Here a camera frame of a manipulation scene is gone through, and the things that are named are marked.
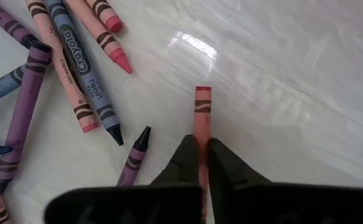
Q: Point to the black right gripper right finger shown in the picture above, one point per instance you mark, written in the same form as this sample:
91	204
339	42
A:
246	202

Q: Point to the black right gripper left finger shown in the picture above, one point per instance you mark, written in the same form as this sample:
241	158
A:
169	205

